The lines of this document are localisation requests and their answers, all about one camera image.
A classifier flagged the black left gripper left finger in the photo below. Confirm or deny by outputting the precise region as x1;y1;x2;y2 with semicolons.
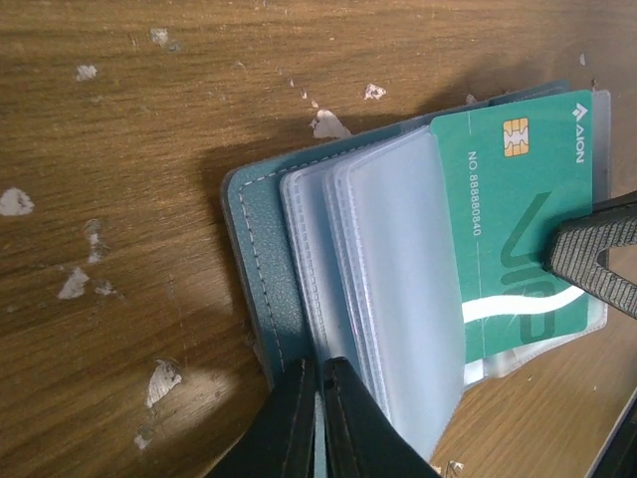
208;359;317;477

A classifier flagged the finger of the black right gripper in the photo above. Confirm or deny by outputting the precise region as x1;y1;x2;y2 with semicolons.
545;191;636;318

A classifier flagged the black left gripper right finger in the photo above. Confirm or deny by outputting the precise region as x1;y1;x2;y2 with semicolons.
323;358;438;477

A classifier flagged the teal VIP chip card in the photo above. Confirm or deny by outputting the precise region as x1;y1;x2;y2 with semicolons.
431;91;593;362

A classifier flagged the teal card holder wallet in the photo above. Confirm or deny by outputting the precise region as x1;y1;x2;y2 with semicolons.
222;82;611;459

